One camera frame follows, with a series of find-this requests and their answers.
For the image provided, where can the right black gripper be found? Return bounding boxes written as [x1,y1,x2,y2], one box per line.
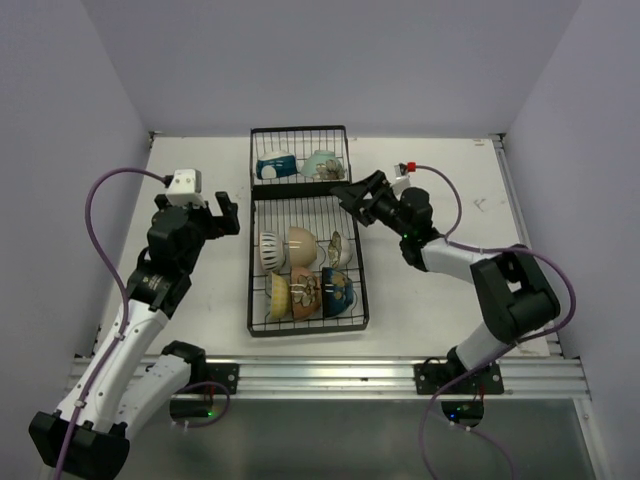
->
[331,169,411,238]

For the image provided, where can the mint green floral bowl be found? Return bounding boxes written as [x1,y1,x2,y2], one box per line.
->
[300,150,346,181]

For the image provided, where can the teal white dotted bowl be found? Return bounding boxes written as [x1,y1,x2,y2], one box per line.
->
[256,150,298,180]

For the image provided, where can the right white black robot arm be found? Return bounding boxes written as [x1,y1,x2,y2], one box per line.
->
[331,171,561,393]

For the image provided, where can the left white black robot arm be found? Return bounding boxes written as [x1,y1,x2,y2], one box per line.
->
[29,192,240,479]

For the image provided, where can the white scalloped patterned bowl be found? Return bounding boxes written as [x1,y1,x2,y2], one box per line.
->
[327,231,353,269]

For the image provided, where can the white bowl blue stripes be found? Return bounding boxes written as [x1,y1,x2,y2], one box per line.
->
[258,231,286,273]

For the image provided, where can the beige plain bowl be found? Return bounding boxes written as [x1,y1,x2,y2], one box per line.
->
[287,226,317,267]

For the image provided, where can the dark blue floral bowl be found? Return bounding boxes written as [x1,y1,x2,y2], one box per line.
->
[321,267,354,318]

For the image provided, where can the yellow green patterned bowl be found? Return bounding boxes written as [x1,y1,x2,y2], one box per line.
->
[266,272,291,321]

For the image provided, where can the pink floral bowl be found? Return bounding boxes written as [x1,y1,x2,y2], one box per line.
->
[290,267,321,321]

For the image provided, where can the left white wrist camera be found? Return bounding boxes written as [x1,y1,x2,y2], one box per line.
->
[166,169,205,207]

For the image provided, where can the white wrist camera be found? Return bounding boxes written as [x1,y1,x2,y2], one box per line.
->
[392,162,416,196]
[166,169,205,207]

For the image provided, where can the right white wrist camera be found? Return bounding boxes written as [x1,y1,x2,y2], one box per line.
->
[392,162,416,196]

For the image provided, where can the black wire dish rack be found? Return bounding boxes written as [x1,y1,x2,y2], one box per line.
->
[247,125,369,338]

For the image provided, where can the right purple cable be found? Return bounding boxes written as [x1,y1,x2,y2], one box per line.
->
[417,163,578,480]

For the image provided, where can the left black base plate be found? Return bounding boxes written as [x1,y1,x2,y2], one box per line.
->
[201,362,240,395]

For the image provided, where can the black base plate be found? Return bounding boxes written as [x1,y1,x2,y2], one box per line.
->
[413,360,503,397]
[201,362,240,395]

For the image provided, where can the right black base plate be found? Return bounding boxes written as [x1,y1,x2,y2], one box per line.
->
[413,360,503,397]

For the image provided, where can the aluminium mounting rail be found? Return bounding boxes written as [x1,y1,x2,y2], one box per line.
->
[64,354,586,400]

